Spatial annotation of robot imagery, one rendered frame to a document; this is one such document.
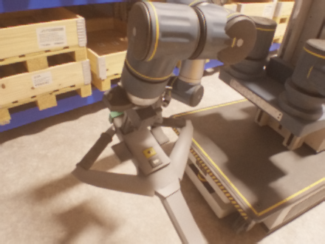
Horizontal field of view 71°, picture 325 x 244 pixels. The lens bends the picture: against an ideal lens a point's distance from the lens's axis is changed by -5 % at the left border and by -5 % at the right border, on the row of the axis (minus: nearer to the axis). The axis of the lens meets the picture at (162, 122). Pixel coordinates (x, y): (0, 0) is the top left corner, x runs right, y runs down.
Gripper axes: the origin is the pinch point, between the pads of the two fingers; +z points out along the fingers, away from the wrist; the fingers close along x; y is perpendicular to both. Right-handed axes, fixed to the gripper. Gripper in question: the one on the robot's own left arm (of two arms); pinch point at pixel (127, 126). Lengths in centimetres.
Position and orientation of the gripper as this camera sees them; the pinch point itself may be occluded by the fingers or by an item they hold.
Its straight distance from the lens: 73.1
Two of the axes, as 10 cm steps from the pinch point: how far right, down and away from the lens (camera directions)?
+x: -5.4, -7.7, 3.4
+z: -3.0, 5.5, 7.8
